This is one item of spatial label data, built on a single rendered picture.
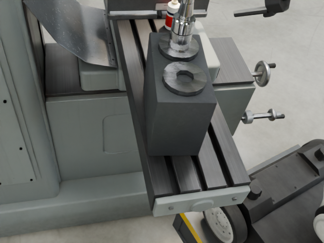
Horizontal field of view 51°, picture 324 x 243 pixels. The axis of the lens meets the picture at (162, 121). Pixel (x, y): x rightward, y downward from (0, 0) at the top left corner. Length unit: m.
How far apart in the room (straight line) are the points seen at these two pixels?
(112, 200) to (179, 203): 0.86
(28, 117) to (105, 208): 0.63
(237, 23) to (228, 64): 1.72
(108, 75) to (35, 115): 0.27
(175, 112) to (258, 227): 0.66
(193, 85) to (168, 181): 0.23
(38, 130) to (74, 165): 0.35
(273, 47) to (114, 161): 1.84
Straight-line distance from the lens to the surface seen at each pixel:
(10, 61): 1.03
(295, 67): 2.84
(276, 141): 2.24
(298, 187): 1.33
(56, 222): 1.66
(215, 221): 1.32
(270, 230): 1.23
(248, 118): 1.49
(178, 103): 0.65
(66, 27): 1.12
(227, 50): 1.46
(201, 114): 0.68
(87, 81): 1.15
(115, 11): 1.16
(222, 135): 0.86
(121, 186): 1.61
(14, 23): 0.97
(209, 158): 0.81
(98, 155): 1.48
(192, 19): 0.72
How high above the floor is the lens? 1.61
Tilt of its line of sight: 50 degrees down
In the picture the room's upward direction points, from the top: 11 degrees clockwise
